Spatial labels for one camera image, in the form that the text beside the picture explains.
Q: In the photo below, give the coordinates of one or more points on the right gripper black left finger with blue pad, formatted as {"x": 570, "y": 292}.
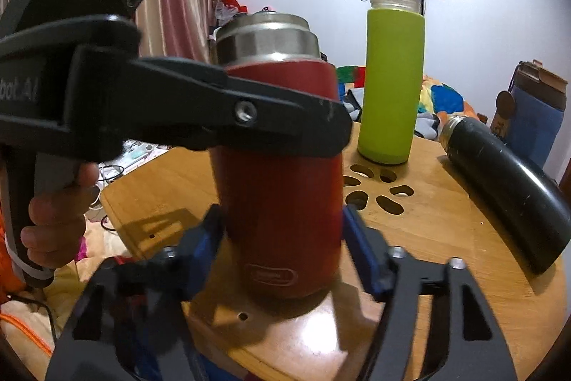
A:
{"x": 128, "y": 324}

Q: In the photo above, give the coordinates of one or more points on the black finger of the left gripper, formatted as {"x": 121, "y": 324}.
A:
{"x": 178, "y": 102}

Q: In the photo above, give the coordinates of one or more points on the red steel thermos cup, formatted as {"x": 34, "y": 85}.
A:
{"x": 279, "y": 157}

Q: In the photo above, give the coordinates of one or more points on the black thermos lying down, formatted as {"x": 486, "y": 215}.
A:
{"x": 528, "y": 201}

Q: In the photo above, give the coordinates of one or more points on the blue cup with brown lid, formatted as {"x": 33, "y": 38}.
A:
{"x": 529, "y": 114}

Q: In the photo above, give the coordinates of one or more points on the person's left hand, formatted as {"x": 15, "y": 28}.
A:
{"x": 58, "y": 221}

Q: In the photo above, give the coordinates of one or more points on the lime green bottle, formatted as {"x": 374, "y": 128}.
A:
{"x": 393, "y": 78}

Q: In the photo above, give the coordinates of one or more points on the colourful bedding pile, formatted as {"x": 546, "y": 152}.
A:
{"x": 438, "y": 102}

